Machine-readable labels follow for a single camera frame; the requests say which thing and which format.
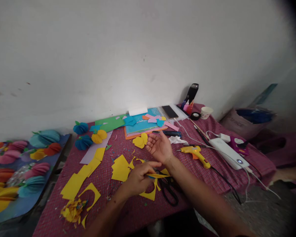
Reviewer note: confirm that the yellow arch paper offcut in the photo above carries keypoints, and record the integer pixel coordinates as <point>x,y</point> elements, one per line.
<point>95,192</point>

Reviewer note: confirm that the white folded card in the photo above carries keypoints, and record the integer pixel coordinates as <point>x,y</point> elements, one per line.
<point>138,111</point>

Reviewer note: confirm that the stack of yellow paper squares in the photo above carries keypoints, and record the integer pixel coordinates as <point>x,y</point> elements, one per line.
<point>119,169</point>

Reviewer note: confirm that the white charger plug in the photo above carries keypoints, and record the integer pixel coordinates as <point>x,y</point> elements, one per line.
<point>225,137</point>

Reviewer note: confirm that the person's left fingers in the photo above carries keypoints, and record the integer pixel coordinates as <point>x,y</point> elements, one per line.
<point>150,166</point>

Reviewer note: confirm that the pile of yellow paper scraps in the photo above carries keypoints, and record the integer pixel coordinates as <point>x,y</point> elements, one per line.
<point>72,212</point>

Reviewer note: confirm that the yellow paper ball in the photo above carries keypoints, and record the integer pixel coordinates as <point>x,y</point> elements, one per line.
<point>99,137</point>

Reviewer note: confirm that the yellow hot glue gun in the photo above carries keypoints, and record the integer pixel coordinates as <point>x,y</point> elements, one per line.
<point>193,150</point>

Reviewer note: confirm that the red glue bottle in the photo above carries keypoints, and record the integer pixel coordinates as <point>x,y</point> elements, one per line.
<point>190,108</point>

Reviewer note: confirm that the blue paper ball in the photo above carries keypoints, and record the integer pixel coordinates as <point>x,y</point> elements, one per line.
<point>83,142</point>
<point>80,128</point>

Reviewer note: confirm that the blue glue bottle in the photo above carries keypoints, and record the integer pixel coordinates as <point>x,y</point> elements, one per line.
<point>183,104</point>

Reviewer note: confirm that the person's right hand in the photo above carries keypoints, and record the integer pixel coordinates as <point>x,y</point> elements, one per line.
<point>161,148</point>

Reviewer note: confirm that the pink paper strip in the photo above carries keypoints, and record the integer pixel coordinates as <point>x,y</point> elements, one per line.
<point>171,126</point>

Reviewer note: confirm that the person's left hand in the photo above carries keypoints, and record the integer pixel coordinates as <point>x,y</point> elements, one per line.
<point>138,179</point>

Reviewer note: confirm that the blue paper cutout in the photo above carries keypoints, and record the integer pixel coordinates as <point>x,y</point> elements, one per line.
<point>130,120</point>

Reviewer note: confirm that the lilac paper sheet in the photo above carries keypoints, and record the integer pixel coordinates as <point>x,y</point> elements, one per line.
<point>91,153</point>

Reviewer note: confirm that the yellow paper piece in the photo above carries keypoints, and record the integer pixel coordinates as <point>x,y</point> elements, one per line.
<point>160,175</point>

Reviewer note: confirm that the black smartphone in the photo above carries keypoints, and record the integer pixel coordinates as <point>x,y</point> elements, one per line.
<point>170,111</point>

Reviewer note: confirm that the white crumpled tissue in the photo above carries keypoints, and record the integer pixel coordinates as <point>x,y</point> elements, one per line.
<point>177,140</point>

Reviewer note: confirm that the black scissors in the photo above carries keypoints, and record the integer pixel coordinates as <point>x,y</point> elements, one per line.
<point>169,191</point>

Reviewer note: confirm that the blue utility knife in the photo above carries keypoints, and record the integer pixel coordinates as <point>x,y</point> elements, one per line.
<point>170,133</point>

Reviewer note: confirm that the clear plastic packet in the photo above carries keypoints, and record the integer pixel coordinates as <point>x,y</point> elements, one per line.
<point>181,113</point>

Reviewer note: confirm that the black tape roll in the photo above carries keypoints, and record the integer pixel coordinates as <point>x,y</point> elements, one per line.
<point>195,116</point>

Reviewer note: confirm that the purple box device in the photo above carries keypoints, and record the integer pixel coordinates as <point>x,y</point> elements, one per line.
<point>238,144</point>

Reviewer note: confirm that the green paper sheet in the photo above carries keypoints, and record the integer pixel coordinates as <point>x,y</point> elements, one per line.
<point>109,123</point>

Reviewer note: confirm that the pink glue bottle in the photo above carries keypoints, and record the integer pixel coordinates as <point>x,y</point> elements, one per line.
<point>186,106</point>

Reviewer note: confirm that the white power bank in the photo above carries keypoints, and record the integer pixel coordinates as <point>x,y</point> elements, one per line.
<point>228,153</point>

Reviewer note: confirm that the yellow heart paper cutout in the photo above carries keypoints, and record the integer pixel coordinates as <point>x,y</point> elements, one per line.
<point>139,142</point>

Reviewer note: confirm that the black thermos bottle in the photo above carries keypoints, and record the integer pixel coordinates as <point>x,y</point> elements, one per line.
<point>192,93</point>

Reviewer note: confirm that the yellow curved paper offcut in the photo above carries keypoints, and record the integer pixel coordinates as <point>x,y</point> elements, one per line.
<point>150,195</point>

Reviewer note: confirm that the white paper cup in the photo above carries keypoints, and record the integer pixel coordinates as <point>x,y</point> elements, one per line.
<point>206,113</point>

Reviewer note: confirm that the thin wooden stick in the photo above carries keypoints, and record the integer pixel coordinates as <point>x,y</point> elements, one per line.
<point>198,129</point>

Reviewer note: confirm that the stack of coloured paper sheets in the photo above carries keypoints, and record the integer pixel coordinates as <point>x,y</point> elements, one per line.
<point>143,128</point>

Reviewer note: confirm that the row of yellow paper rectangles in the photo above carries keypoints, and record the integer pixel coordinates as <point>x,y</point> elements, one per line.
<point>81,175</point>

